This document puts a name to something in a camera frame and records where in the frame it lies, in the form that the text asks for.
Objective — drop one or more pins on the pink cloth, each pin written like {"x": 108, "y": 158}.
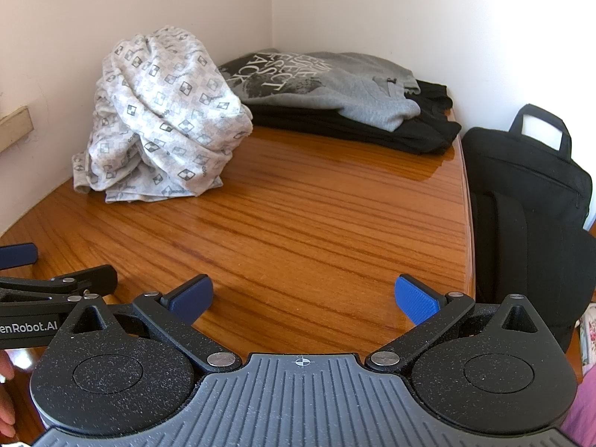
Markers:
{"x": 584, "y": 409}

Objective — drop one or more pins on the black laptop bag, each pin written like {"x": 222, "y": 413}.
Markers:
{"x": 526, "y": 167}
{"x": 535, "y": 265}

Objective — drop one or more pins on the floral cloth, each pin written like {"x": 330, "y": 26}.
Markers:
{"x": 589, "y": 340}

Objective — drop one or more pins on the black folded clothes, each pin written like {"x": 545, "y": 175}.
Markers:
{"x": 419, "y": 135}

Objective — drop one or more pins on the cream stone window sill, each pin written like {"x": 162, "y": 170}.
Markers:
{"x": 14, "y": 128}

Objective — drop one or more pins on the grey printed t-shirt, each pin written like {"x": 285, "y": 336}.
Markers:
{"x": 326, "y": 88}

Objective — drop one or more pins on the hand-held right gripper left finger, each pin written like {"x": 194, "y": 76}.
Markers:
{"x": 188, "y": 300}

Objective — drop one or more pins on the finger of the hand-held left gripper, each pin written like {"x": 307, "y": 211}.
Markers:
{"x": 16, "y": 256}
{"x": 98, "y": 279}

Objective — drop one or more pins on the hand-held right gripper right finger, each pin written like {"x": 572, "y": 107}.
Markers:
{"x": 416, "y": 300}

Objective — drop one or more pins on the person's left hand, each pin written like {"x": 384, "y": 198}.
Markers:
{"x": 5, "y": 368}

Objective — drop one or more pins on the white checker-print garment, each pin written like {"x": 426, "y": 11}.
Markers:
{"x": 163, "y": 102}

